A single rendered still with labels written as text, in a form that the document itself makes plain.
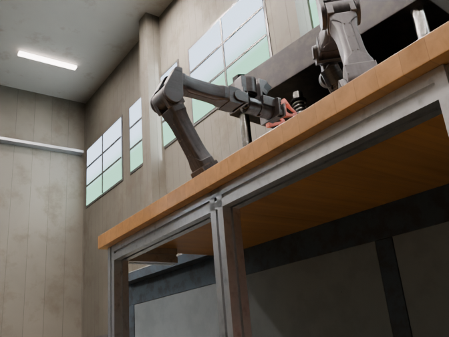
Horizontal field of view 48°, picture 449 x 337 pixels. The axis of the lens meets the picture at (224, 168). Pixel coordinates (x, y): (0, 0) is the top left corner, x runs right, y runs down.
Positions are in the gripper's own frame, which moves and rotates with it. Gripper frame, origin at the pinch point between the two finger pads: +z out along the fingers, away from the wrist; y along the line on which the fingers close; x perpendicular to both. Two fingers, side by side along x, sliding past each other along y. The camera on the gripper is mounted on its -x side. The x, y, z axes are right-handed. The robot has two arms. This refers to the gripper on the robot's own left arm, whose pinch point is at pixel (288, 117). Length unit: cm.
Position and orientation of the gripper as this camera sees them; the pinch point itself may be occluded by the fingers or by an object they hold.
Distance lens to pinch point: 181.1
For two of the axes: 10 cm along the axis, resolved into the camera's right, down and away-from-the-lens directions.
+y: -5.7, 3.4, 7.5
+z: 8.2, 1.7, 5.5
